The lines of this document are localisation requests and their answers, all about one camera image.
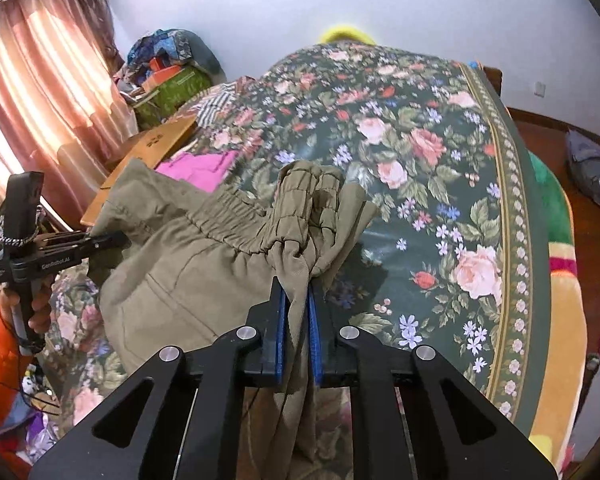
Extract person's left hand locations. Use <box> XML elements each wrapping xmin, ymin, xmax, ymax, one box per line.
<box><xmin>0</xmin><ymin>280</ymin><xmax>55</xmax><ymax>343</ymax></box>

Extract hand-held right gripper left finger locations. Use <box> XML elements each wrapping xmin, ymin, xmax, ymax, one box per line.
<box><xmin>30</xmin><ymin>276</ymin><xmax>289</xmax><ymax>480</ymax></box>

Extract yellow curved foam tube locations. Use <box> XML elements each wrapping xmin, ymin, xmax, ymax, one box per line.
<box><xmin>319</xmin><ymin>22</ymin><xmax>377</xmax><ymax>46</ymax></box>

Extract dark floral bedspread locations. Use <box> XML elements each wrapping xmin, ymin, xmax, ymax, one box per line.
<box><xmin>45</xmin><ymin>42</ymin><xmax>551</xmax><ymax>456</ymax></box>

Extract orange box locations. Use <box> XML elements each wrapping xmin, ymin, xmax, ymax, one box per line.
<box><xmin>142</xmin><ymin>57</ymin><xmax>187</xmax><ymax>92</ymax></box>

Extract bamboo lap table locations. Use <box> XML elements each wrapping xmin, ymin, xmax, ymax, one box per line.
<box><xmin>80</xmin><ymin>117</ymin><xmax>201</xmax><ymax>228</ymax></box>

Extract grey backpack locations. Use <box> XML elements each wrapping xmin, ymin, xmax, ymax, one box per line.
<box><xmin>566</xmin><ymin>129</ymin><xmax>600</xmax><ymax>207</ymax></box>

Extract pink curtain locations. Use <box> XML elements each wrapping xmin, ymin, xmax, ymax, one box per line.
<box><xmin>0</xmin><ymin>0</ymin><xmax>138</xmax><ymax>241</ymax></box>

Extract pile of clothes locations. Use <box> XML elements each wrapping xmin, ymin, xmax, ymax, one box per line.
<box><xmin>115</xmin><ymin>29</ymin><xmax>227</xmax><ymax>86</ymax></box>

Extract pink cloth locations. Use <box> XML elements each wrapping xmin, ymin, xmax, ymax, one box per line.
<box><xmin>155</xmin><ymin>150</ymin><xmax>241</xmax><ymax>194</ymax></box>

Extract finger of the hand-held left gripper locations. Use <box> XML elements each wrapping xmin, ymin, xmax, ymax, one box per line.
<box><xmin>82</xmin><ymin>231</ymin><xmax>132</xmax><ymax>266</ymax></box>

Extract colourful fleece blanket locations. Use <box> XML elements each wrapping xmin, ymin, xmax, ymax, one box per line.
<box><xmin>527</xmin><ymin>149</ymin><xmax>592</xmax><ymax>473</ymax></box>

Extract olive green pants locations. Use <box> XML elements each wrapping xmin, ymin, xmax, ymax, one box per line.
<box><xmin>87</xmin><ymin>159</ymin><xmax>381</xmax><ymax>480</ymax></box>

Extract striped cloth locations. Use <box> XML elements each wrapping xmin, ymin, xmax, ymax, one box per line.
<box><xmin>192</xmin><ymin>76</ymin><xmax>258</xmax><ymax>128</ymax></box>

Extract wooden bed frame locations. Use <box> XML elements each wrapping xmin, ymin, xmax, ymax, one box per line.
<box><xmin>481</xmin><ymin>65</ymin><xmax>504</xmax><ymax>98</ymax></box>

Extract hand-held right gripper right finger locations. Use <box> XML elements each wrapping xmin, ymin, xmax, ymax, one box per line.
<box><xmin>306</xmin><ymin>282</ymin><xmax>572</xmax><ymax>480</ymax></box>

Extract green patterned bag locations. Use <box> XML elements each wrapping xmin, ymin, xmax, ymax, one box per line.
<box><xmin>132</xmin><ymin>66</ymin><xmax>215</xmax><ymax>128</ymax></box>

